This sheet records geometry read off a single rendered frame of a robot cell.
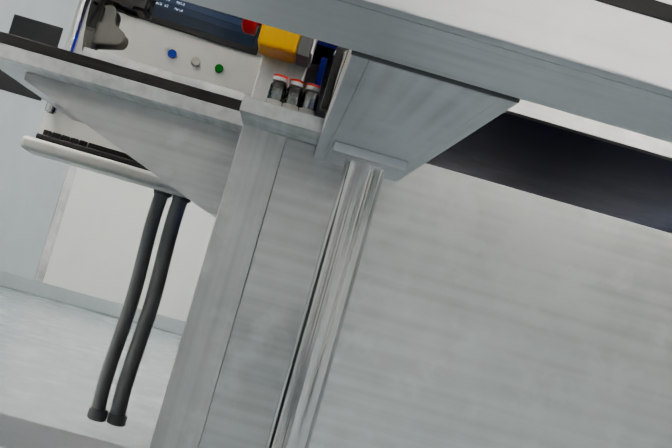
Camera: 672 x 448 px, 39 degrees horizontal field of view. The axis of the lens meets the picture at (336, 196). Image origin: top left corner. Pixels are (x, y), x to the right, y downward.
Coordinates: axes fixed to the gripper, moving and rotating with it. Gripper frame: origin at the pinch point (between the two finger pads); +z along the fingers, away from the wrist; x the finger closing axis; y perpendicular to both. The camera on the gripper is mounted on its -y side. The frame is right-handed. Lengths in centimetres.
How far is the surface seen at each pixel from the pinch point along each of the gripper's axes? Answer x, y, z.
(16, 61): -10.8, -6.0, 5.7
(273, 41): -21.6, 28.3, -5.7
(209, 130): -2.4, 21.9, 6.0
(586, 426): -12, 86, 31
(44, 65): -10.9, -2.1, 5.0
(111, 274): 544, -70, 63
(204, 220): 544, -19, 7
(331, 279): -34, 44, 22
